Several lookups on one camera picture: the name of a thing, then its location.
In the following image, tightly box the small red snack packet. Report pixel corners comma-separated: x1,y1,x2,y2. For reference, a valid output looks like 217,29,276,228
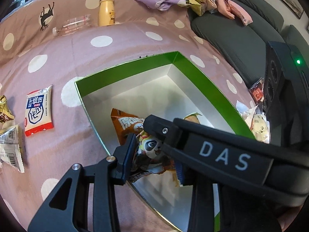
249,78,264,104

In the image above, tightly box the green white cardboard box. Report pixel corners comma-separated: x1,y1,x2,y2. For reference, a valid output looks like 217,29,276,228
75,51,255,231

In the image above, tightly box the dark grey sofa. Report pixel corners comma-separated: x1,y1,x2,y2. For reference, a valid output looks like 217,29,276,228
190,0,308,87

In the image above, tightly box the pink cloth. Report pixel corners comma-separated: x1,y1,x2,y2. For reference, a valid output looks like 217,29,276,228
186,0,253,26

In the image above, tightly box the clear plastic bottle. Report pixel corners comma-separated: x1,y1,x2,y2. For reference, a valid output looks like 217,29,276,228
52,14,92,37

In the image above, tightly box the yellow bottle red cap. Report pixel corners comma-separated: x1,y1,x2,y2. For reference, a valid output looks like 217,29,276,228
98,0,115,27

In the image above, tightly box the white barcode snack packet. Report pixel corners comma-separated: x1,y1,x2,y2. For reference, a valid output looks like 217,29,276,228
0,125,25,173

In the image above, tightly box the white red snack packet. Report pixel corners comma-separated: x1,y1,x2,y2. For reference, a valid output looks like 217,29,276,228
24,85,54,137

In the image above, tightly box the pink polka dot bedsheet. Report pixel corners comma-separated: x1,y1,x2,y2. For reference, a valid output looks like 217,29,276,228
1,0,253,228

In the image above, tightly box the white wrapped snacks pile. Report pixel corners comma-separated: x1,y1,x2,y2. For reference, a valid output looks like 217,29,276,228
236,101,270,143

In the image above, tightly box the orange panda snack packet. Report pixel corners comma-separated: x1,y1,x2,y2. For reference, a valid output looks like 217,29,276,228
110,108,179,186

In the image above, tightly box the gold snack packet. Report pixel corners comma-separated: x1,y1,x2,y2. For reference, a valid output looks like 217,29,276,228
0,95,15,124

